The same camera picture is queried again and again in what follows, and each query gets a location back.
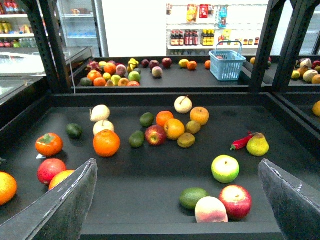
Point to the green avocado front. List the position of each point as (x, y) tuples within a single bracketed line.
[(190, 197)]

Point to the kiwi lower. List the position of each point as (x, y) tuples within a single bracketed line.
[(186, 140)]

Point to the dark red apple centre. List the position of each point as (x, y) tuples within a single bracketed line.
[(155, 135)]

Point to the yellow orange apple back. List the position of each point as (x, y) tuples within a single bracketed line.
[(200, 114)]

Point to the kiwi upper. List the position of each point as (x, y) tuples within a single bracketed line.
[(192, 127)]

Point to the yellow orange apple front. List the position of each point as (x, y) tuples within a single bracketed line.
[(174, 128)]

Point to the green lime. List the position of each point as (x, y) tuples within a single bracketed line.
[(137, 139), (146, 120)]

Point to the pink white peach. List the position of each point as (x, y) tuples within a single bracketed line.
[(210, 210)]

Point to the red chili pepper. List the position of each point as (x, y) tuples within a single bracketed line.
[(241, 143)]

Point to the yellow orange apple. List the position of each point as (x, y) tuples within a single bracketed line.
[(174, 128), (200, 114)]

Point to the green lime upper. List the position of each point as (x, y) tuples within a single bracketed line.
[(146, 120)]

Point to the large orange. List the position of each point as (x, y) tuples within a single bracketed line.
[(106, 143)]

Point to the orange yellow mango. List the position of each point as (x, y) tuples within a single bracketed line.
[(60, 177)]

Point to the green lime lower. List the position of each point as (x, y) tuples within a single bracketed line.
[(137, 139)]

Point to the white wall goods shelf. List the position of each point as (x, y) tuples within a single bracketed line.
[(194, 27)]

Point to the orange persimmon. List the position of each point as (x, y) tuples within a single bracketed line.
[(49, 144)]

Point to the white round pear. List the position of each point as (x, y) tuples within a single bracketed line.
[(183, 104)]

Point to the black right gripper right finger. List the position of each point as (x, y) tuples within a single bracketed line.
[(295, 204)]

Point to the red apple left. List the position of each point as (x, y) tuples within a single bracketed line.
[(49, 168)]

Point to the kiwi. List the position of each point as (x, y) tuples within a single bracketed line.
[(192, 127), (186, 140)]

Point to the yellow green pear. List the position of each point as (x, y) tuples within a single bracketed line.
[(258, 145)]

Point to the orange fruit far left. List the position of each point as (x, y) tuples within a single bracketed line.
[(8, 187)]

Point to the black fruit shelf tray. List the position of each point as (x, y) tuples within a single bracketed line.
[(137, 191)]

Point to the white pear upper left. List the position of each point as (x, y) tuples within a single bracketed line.
[(99, 113)]

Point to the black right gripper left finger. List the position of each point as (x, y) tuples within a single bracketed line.
[(60, 213)]

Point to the green apple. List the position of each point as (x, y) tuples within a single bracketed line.
[(225, 169)]

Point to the black shelf post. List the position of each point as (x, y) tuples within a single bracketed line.
[(269, 29)]

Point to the red apple front right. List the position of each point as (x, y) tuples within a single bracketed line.
[(237, 201)]

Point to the dark green avocado left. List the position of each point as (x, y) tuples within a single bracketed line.
[(74, 131)]

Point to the small orange tangerine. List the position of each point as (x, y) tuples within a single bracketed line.
[(163, 116)]

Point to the small blue shopping basket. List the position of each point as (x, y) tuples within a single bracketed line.
[(226, 65)]

